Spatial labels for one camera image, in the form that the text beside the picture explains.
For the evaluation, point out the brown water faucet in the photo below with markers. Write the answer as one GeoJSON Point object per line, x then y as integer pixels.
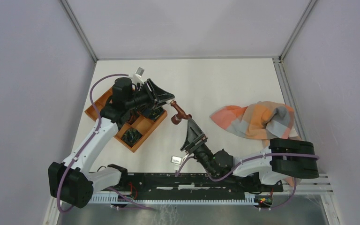
{"type": "Point", "coordinates": [180, 115]}

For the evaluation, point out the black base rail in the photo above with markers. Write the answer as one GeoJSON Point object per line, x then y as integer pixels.
{"type": "Point", "coordinates": [191, 186]}

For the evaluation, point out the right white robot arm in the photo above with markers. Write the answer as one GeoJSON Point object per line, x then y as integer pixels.
{"type": "Point", "coordinates": [282, 158]}

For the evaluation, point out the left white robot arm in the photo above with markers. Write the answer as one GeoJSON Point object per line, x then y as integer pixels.
{"type": "Point", "coordinates": [71, 181]}

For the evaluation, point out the orange compartment tray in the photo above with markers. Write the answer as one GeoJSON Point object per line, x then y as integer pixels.
{"type": "Point", "coordinates": [139, 127]}

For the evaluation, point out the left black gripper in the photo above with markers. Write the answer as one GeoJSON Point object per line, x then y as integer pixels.
{"type": "Point", "coordinates": [156, 96]}

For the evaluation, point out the orange grey checkered cloth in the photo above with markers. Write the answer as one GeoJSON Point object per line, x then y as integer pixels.
{"type": "Point", "coordinates": [263, 121]}

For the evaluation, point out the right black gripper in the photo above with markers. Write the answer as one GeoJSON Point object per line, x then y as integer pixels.
{"type": "Point", "coordinates": [195, 138]}

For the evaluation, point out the aluminium frame rail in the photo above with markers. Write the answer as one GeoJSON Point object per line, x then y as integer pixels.
{"type": "Point", "coordinates": [320, 186]}

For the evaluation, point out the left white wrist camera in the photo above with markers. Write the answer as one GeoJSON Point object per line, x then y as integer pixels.
{"type": "Point", "coordinates": [137, 76]}

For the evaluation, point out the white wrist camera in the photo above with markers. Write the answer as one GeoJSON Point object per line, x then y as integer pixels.
{"type": "Point", "coordinates": [137, 76]}
{"type": "Point", "coordinates": [177, 161]}

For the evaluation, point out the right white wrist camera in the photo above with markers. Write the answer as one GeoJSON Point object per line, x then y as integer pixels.
{"type": "Point", "coordinates": [177, 161]}

